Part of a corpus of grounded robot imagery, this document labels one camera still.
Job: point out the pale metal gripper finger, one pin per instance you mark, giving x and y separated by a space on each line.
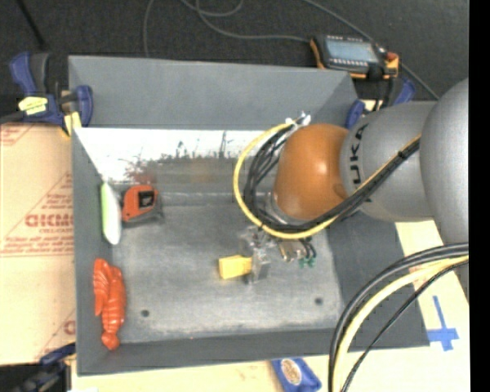
253 238
260 268

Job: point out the yellow block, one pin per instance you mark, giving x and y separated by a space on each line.
232 267

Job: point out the grey metal bin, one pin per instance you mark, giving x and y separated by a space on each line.
212 292

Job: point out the orange tape measure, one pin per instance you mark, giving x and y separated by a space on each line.
138 204

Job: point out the white and green oblong object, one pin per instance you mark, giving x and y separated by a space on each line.
111 215

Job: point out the orange toy lobster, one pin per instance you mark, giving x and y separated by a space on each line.
111 300

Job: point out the brown cardboard board red print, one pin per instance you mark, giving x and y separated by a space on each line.
32 227

